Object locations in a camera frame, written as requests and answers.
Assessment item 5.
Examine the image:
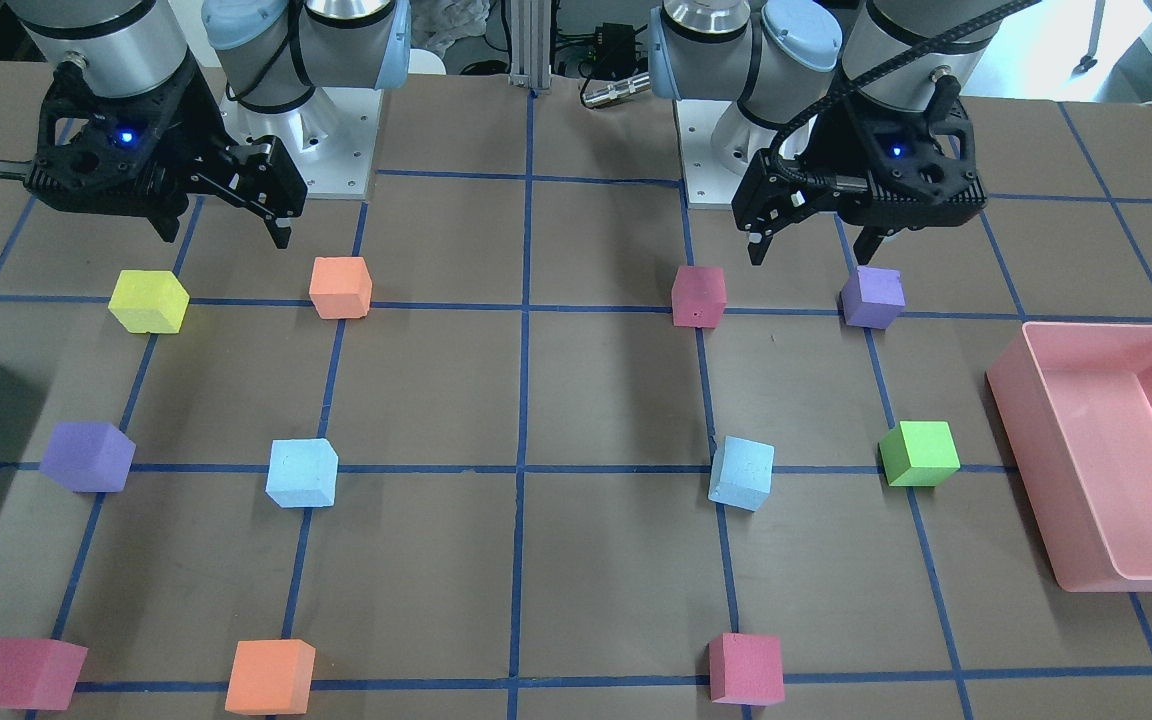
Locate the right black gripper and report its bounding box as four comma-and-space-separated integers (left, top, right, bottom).
24, 61, 308, 250

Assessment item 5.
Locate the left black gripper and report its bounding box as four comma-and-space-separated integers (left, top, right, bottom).
732, 85, 988, 266

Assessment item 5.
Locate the light blue block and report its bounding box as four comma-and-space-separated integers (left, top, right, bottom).
707, 435, 774, 511
265, 438, 339, 509

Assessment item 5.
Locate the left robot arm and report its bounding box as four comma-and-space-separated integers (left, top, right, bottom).
646, 1, 1026, 265

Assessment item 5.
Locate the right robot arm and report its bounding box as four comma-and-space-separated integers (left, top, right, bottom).
0, 1, 412, 249

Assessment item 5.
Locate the purple foam block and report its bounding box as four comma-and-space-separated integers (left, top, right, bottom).
840, 265, 905, 331
38, 420, 136, 493

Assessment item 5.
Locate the yellow foam block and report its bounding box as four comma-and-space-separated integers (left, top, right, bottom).
108, 270, 189, 334

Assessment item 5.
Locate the far middle red block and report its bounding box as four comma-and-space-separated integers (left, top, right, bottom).
670, 265, 728, 329

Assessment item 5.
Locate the far orange foam block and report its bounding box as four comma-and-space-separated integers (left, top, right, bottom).
308, 256, 372, 320

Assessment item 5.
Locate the orange foam block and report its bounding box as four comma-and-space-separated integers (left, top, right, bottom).
223, 639, 316, 717
308, 256, 372, 320

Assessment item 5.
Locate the green foam block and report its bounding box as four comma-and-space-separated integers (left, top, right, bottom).
878, 420, 961, 487

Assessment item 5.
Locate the pink plastic tray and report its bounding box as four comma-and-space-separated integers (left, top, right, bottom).
987, 323, 1152, 592

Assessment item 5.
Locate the near middle red block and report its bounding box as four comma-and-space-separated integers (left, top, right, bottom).
707, 632, 786, 707

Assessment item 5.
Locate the near orange foam block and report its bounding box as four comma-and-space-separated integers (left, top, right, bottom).
223, 639, 316, 717

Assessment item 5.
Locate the red foam block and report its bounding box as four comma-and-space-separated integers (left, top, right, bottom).
0, 637, 88, 711

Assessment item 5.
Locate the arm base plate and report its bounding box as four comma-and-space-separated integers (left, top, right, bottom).
675, 100, 776, 210
219, 88, 385, 200

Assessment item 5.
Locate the aluminium frame post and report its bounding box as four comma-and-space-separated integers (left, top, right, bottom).
500, 0, 553, 96

